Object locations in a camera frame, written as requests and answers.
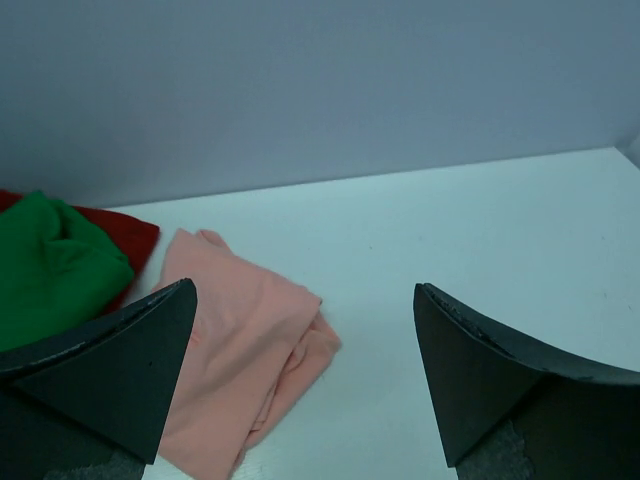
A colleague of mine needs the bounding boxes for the red folded t-shirt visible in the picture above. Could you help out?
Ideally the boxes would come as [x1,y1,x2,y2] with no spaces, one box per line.
[1,192,159,317]

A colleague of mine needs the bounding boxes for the pink t-shirt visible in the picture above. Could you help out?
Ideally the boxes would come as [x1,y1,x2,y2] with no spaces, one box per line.
[158,229,341,479]

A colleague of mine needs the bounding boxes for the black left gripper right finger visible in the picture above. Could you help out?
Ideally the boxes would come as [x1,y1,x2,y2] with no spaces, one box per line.
[413,283,639,479]

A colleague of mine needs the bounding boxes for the green folded t-shirt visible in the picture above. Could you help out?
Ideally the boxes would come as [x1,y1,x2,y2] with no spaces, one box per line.
[1,192,134,351]

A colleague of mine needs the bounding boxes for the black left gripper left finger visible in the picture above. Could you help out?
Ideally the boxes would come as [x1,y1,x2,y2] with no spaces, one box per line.
[1,279,197,479]

